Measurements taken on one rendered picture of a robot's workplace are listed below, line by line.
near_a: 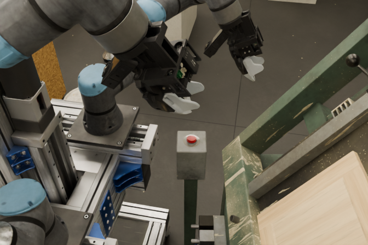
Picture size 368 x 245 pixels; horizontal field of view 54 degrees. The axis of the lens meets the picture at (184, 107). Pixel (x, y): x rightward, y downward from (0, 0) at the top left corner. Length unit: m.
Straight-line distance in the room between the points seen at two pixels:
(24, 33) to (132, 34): 0.13
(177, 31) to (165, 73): 2.92
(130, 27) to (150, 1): 0.42
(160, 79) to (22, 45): 0.19
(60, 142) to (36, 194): 0.33
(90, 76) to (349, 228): 0.90
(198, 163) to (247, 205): 0.28
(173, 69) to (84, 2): 0.16
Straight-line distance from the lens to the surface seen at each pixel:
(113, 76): 0.58
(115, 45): 0.48
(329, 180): 1.14
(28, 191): 0.97
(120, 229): 2.09
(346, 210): 1.08
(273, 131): 1.46
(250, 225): 1.29
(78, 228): 1.15
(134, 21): 0.48
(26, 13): 0.46
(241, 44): 0.99
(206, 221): 1.44
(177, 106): 0.62
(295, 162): 1.24
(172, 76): 0.51
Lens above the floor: 2.00
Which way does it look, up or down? 41 degrees down
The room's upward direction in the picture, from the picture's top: straight up
